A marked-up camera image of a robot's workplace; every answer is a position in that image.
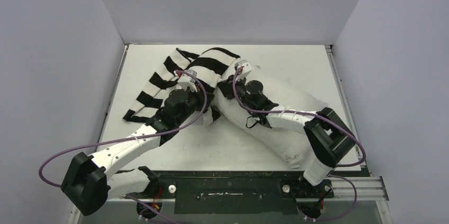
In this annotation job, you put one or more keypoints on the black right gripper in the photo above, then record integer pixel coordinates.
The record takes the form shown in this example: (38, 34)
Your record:
(228, 89)

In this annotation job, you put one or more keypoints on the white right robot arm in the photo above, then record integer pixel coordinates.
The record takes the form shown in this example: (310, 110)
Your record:
(301, 129)

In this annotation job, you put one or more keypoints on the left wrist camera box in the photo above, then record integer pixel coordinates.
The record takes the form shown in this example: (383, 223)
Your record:
(186, 79)

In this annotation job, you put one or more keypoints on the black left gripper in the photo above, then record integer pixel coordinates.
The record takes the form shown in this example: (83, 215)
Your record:
(199, 96)

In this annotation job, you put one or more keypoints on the black white striped pillowcase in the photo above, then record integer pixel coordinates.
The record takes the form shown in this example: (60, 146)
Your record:
(210, 66)

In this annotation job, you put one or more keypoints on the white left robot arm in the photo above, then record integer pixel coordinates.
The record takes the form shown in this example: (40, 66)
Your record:
(93, 179)

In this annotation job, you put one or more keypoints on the black metal base rail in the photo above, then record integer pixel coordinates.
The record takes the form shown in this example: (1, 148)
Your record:
(242, 197)

